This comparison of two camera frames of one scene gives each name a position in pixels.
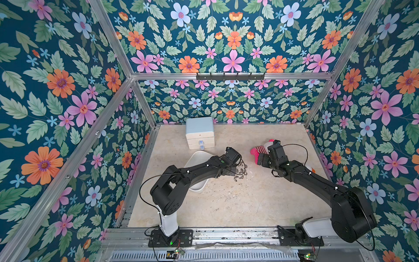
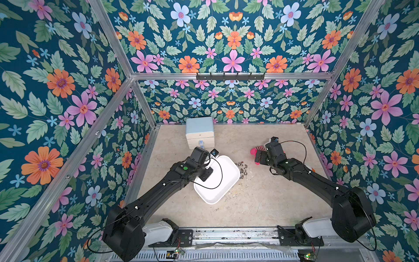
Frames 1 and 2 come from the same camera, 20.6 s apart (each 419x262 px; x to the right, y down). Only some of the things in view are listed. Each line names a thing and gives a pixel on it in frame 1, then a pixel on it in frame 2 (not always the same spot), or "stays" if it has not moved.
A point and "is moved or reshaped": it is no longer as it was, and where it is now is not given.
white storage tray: (195, 157) is moved or reshaped
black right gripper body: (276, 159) stays
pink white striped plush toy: (263, 149) stays
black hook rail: (230, 77) stays
